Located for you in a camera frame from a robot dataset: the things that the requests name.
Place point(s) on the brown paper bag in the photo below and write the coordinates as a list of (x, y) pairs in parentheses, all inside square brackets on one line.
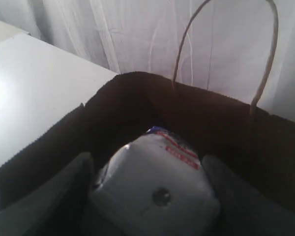
[(257, 146)]

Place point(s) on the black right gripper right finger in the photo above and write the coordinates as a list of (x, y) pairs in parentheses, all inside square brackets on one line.
[(244, 210)]

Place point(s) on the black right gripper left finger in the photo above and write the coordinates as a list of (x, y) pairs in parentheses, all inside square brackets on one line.
[(54, 209)]

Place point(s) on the white blue milk carton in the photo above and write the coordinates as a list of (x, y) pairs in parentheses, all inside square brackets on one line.
[(156, 186)]

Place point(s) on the white curtain backdrop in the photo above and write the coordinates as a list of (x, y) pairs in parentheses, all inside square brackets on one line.
[(224, 49)]

